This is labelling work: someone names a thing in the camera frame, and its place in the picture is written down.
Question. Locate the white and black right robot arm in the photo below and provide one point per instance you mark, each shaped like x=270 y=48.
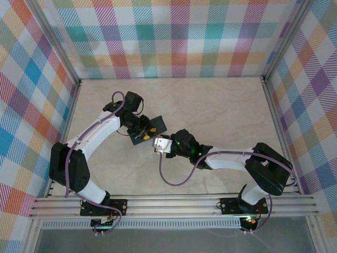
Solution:
x=229 y=159

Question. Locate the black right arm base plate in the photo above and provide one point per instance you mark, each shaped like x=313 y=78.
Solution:
x=229 y=205

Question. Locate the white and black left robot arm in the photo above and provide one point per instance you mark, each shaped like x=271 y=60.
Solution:
x=94 y=134

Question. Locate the aluminium frame post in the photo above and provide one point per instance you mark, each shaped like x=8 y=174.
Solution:
x=287 y=42
x=55 y=44

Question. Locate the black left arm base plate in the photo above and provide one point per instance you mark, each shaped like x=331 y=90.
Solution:
x=119 y=206

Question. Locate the dark blue rectangular pad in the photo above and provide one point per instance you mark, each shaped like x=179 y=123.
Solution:
x=159 y=124

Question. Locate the aluminium table side rail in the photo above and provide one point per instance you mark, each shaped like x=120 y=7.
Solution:
x=71 y=110
x=279 y=131

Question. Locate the aluminium mounting rail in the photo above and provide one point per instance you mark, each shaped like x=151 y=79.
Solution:
x=171 y=205

